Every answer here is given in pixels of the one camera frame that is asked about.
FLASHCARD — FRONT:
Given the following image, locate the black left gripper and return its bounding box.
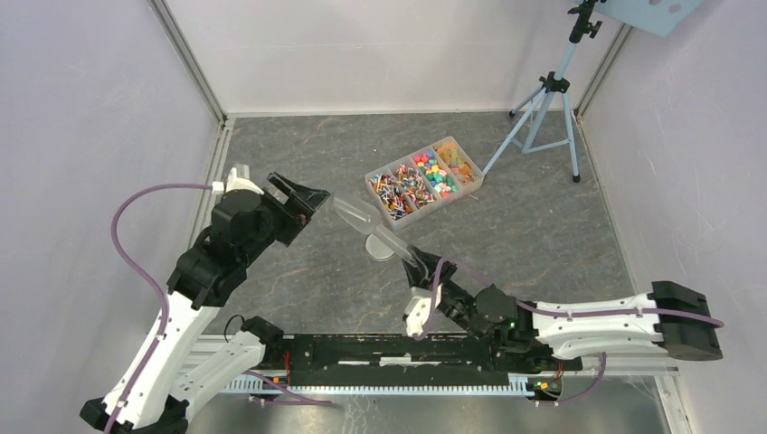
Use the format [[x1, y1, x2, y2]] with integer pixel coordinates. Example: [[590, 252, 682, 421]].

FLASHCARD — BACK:
[[241, 171, 330, 265]]

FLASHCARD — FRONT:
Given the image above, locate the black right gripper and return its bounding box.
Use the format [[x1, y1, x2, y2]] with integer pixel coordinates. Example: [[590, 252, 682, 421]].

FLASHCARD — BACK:
[[401, 245, 486, 341]]

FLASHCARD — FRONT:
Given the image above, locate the clear plastic scoop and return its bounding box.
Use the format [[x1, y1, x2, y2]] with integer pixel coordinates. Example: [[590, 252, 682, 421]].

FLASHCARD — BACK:
[[333, 194, 416, 266]]

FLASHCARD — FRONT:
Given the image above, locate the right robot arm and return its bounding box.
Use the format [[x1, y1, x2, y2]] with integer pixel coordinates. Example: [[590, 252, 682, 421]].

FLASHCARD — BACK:
[[402, 250, 724, 369]]

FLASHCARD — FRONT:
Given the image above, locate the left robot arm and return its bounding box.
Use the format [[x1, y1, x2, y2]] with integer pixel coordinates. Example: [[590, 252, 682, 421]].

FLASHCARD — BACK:
[[80, 168, 329, 433]]

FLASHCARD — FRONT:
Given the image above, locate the clear compartment candy tray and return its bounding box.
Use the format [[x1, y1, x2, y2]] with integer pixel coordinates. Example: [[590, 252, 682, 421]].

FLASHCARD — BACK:
[[365, 136, 485, 231]]

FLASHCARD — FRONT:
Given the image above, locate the light blue perforated board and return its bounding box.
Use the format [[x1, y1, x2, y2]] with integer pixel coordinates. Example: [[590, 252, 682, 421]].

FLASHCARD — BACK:
[[569, 0, 703, 37]]

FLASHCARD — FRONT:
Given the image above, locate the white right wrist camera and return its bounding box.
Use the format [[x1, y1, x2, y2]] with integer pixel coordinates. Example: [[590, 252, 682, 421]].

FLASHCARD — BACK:
[[404, 284, 442, 341]]

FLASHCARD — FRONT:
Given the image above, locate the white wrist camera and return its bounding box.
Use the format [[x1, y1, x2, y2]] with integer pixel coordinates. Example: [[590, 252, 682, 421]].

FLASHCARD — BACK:
[[212, 164, 264, 195], [404, 284, 442, 341]]

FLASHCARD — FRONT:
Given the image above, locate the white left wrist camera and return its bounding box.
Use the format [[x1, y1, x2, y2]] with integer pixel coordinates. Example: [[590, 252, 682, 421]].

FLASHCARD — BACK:
[[212, 164, 264, 195]]

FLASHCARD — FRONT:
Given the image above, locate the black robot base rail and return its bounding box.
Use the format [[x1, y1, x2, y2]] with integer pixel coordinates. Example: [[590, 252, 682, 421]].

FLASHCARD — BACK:
[[258, 333, 583, 387]]

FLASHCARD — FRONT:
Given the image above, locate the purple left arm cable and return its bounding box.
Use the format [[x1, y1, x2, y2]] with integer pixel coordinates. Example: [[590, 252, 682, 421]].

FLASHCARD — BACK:
[[101, 183, 217, 434]]

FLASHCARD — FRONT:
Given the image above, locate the light blue camera tripod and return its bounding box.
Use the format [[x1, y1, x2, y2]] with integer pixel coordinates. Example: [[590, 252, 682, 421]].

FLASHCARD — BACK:
[[482, 0, 602, 184]]

